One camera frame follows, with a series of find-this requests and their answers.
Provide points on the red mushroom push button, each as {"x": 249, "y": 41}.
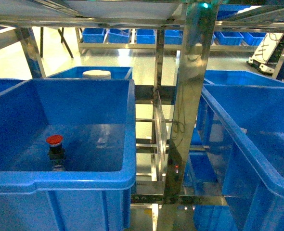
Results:
{"x": 56, "y": 152}

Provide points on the blue upper left shelf bin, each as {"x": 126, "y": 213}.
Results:
{"x": 67, "y": 155}

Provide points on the blue shelf bin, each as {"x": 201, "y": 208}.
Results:
{"x": 243, "y": 130}
{"x": 67, "y": 155}

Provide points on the blue upper right shelf bin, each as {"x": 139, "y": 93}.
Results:
{"x": 243, "y": 130}

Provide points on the white round lidded jar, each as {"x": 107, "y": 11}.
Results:
{"x": 97, "y": 74}

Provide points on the stainless steel shelf frame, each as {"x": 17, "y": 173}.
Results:
{"x": 198, "y": 19}

